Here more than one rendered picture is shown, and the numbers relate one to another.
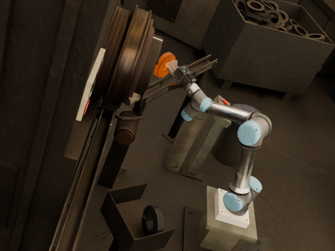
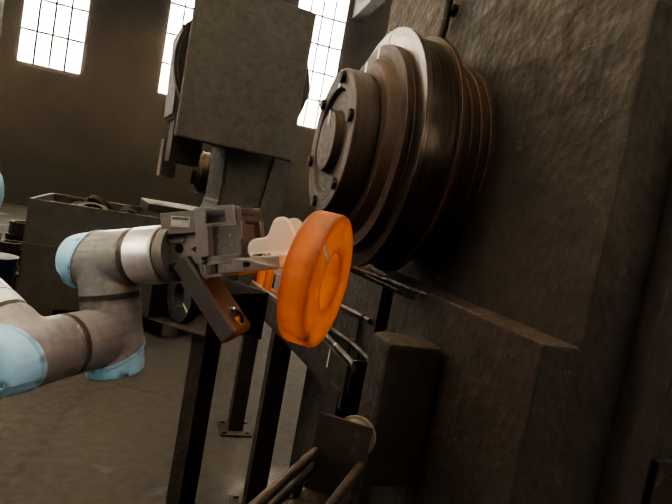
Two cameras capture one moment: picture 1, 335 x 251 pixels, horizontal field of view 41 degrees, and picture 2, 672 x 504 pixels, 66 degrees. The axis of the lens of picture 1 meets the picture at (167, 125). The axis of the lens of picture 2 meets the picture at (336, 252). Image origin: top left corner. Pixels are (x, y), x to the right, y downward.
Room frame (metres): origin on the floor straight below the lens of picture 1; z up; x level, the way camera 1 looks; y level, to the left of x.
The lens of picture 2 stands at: (2.79, 0.10, 0.99)
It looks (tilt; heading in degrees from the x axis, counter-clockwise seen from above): 5 degrees down; 173
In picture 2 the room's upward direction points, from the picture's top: 10 degrees clockwise
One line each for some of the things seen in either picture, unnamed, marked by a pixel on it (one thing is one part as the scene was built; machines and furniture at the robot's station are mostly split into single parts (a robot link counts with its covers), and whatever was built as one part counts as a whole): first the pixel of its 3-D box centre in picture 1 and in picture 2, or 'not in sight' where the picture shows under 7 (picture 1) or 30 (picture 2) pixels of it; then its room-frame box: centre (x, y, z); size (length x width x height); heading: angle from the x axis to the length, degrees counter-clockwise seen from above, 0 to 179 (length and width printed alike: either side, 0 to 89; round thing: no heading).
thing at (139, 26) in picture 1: (128, 58); (384, 153); (1.75, 0.29, 1.11); 0.47 x 0.06 x 0.47; 11
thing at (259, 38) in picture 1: (260, 43); not in sight; (4.40, -0.51, 0.39); 1.03 x 0.83 x 0.77; 116
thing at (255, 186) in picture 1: (248, 188); not in sight; (1.98, -0.58, 0.52); 0.13 x 0.12 x 0.14; 154
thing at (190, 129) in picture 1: (184, 141); not in sight; (2.48, -0.15, 0.26); 0.12 x 0.12 x 0.52
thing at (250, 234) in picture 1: (230, 213); not in sight; (1.99, -0.57, 0.28); 0.32 x 0.32 x 0.04; 11
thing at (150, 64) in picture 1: (148, 64); (338, 143); (1.77, 0.19, 1.11); 0.28 x 0.06 x 0.28; 11
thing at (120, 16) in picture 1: (110, 52); (420, 161); (1.73, 0.37, 1.11); 0.47 x 0.10 x 0.47; 11
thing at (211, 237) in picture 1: (220, 227); not in sight; (1.99, -0.57, 0.13); 0.40 x 0.40 x 0.26; 11
